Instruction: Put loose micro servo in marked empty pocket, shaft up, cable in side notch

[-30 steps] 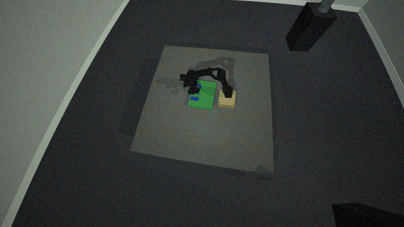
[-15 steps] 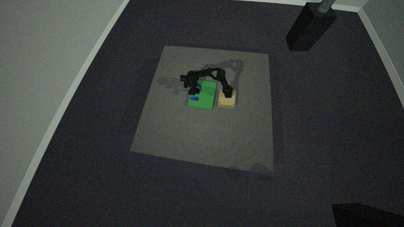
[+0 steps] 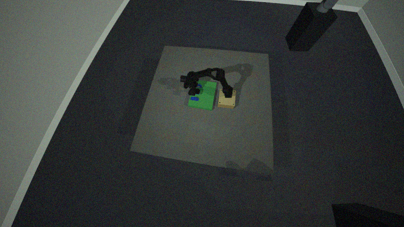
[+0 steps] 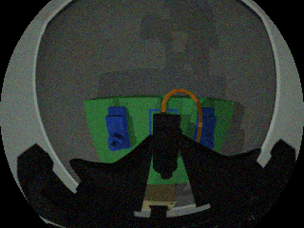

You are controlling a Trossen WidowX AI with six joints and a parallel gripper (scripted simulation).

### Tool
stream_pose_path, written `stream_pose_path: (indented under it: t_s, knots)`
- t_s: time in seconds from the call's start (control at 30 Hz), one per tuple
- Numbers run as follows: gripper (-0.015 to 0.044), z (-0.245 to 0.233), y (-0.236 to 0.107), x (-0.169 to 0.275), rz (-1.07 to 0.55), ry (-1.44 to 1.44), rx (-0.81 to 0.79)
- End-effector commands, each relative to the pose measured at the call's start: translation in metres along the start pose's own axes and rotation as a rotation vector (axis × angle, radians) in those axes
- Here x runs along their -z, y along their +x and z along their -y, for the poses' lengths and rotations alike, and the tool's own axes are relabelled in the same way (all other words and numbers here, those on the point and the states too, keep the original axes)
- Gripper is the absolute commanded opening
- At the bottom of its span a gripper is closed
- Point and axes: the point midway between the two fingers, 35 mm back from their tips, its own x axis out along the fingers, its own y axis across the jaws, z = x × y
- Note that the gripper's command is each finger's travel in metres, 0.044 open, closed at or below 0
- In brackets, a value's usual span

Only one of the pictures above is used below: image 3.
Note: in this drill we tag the green flat platform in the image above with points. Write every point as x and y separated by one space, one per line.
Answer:
205 99

